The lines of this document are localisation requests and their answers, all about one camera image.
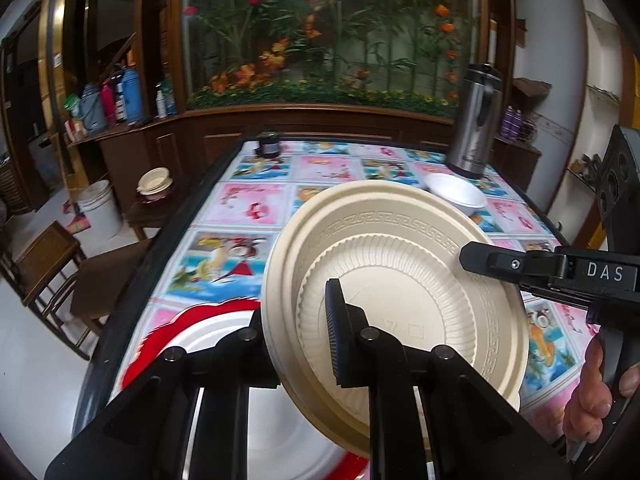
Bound dark rimmed dining table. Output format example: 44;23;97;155
70;132;601;480

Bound black round container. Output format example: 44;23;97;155
255;131;284;159

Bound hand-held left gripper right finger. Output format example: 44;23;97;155
325;279;571;480

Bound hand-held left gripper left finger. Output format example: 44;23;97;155
45;307;281;480

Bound large beige patterned plate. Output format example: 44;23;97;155
262;181;530;458

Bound blue thermos flask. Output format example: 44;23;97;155
122;67;144;124

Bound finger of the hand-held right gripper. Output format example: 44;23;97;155
518;281;593;307
459;241;568;285

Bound white bowl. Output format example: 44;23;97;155
424;174;487;216

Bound white plastic bucket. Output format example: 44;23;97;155
77;180;124;242

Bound red rimmed white plate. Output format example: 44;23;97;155
120;296;373;480

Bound wooden chair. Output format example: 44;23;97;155
15;220;156;361

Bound pink thermos flask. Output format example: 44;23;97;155
100;80;117;126

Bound colourful paper packet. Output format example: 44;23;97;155
62;200;89;234

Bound stainless steel thermos flask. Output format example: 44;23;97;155
446;62;502;178

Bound person's right hand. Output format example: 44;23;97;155
562;335;640;443

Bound flower garden wall panel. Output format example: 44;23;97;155
170;0;501;116

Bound small wooden stool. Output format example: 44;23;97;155
124;195;173;241

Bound colourful printed tablecloth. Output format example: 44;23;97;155
107;140;601;461

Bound stacked bowls on stool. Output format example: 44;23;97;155
136;167;174;203

